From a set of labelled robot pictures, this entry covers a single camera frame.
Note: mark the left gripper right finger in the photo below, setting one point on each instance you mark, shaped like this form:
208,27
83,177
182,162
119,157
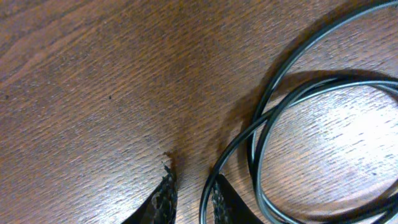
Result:
228,206

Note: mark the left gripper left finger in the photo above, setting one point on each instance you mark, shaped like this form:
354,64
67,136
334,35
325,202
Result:
160,207

